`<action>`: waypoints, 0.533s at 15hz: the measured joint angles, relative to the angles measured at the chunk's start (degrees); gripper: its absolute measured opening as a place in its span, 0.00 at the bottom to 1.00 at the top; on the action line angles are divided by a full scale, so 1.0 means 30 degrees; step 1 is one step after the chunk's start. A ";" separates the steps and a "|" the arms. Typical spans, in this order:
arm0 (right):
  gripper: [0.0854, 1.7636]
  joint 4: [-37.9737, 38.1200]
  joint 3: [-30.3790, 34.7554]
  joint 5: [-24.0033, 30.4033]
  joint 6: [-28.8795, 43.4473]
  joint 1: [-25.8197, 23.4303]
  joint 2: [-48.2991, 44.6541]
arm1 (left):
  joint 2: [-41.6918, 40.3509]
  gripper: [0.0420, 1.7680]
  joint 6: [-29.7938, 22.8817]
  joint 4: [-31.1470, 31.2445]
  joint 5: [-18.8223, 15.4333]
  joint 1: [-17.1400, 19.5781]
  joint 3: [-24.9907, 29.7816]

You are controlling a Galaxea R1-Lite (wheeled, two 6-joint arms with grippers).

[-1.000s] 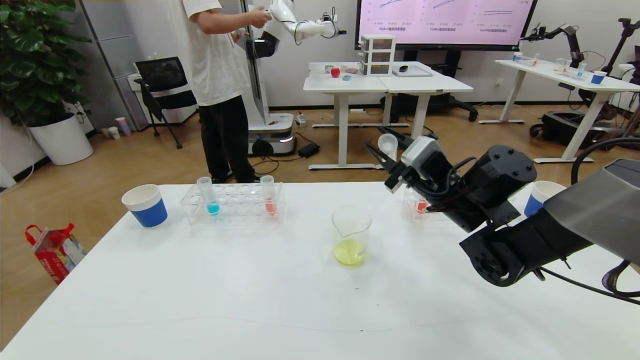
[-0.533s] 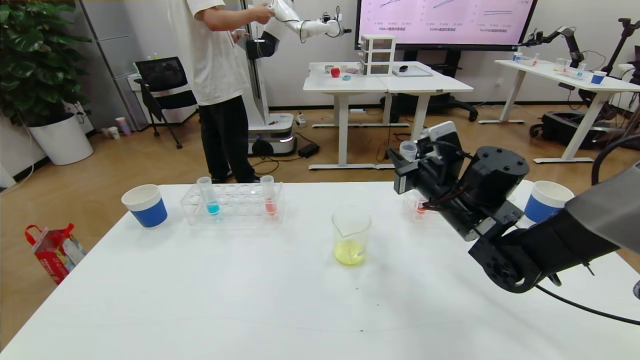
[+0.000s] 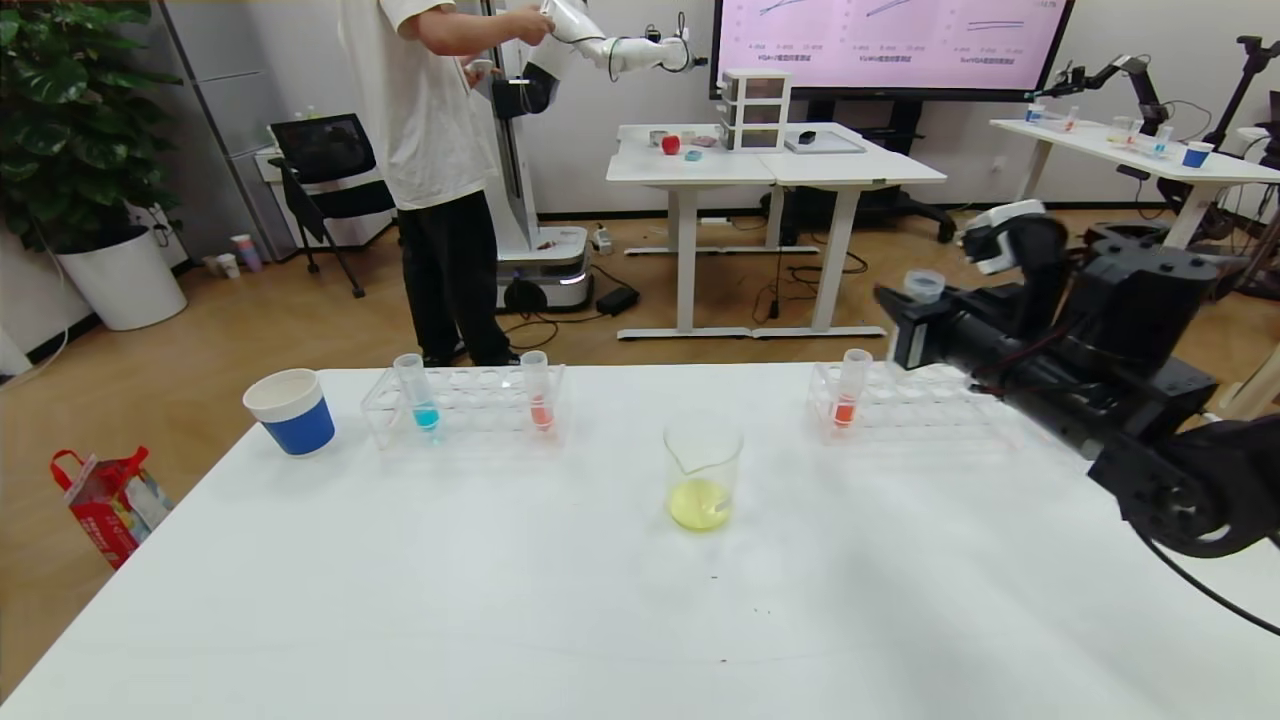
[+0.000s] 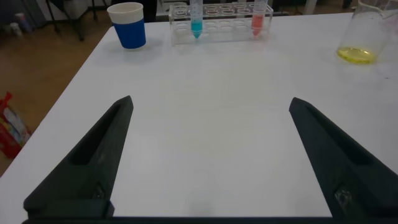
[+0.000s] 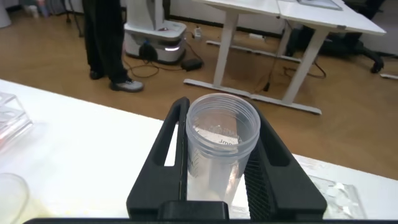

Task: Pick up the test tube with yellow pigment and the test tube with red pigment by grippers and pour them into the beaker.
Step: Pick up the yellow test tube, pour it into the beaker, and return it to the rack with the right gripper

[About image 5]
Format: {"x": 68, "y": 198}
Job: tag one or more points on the person in white shirt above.
{"x": 102, "y": 37}

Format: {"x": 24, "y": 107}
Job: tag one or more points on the white power plug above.
{"x": 197, "y": 32}

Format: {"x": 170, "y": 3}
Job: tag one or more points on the clear glass beaker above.
{"x": 12, "y": 193}

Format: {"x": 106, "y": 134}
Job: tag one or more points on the white desk with tray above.
{"x": 311, "y": 21}

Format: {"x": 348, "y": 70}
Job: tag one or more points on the clear acrylic test tube rack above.
{"x": 339, "y": 196}
{"x": 12, "y": 118}

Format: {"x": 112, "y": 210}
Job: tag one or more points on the black power adapter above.
{"x": 192, "y": 64}

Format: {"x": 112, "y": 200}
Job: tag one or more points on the small white cup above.
{"x": 32, "y": 12}

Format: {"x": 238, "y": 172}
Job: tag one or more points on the black chair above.
{"x": 77, "y": 26}

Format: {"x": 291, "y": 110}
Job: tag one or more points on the clear plastic jar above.
{"x": 214, "y": 161}

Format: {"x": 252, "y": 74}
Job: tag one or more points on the white mobile robot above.
{"x": 152, "y": 34}

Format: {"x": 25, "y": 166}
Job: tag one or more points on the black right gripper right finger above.
{"x": 280, "y": 189}

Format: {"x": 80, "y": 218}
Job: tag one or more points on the pink cup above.
{"x": 43, "y": 7}

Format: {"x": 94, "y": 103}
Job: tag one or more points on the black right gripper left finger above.
{"x": 155, "y": 183}

